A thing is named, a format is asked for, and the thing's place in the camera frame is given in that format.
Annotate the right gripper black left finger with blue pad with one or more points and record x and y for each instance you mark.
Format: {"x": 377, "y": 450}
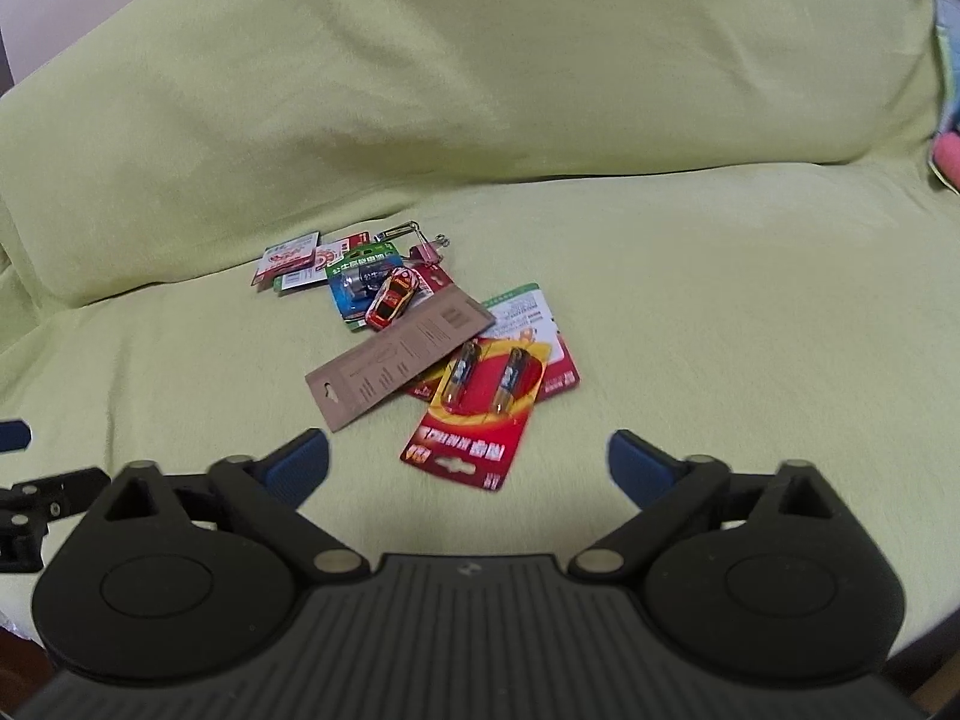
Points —
{"x": 259, "y": 500}

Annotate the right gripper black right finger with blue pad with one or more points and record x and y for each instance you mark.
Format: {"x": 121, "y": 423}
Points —
{"x": 678, "y": 499}

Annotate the pink binder clip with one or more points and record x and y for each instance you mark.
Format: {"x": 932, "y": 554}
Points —
{"x": 428, "y": 250}

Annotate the brown cardboard hang card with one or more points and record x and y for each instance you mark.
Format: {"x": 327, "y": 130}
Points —
{"x": 350, "y": 385}

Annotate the red battery blister pack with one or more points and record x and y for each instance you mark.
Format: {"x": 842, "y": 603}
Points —
{"x": 476, "y": 419}

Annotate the red toy car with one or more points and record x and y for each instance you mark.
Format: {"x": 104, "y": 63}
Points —
{"x": 392, "y": 299}

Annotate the blue green battery pack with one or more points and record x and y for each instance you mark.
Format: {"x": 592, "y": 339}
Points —
{"x": 355, "y": 279}

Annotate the white red small card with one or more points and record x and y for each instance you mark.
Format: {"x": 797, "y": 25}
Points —
{"x": 279, "y": 259}

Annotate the silver nail clipper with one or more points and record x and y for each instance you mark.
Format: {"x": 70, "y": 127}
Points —
{"x": 410, "y": 228}

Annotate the green sofa cover cloth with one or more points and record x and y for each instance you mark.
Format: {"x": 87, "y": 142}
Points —
{"x": 725, "y": 202}

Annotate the pink ribbed roll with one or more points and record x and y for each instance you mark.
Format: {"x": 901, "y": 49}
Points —
{"x": 944, "y": 159}

